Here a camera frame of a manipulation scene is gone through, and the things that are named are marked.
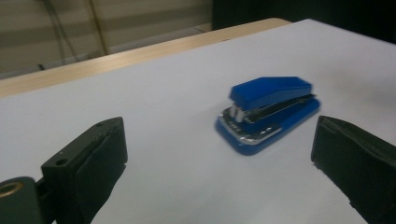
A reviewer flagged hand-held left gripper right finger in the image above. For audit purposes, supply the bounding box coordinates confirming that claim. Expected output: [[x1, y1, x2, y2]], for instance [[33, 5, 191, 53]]
[[310, 115, 396, 224]]

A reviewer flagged black hanging cable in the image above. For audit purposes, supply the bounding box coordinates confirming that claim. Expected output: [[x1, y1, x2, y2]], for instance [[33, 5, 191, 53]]
[[49, 0, 80, 60], [41, 0, 68, 62]]

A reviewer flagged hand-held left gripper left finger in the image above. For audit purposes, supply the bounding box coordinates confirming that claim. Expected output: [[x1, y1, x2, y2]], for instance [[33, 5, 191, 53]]
[[41, 117, 129, 224]]

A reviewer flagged beige wooden cabinet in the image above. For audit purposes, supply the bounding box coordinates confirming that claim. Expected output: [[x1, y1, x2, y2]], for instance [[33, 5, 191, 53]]
[[0, 0, 213, 78]]

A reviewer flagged blue stapler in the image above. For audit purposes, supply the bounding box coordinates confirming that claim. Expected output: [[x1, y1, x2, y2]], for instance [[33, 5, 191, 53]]
[[214, 76, 321, 157]]

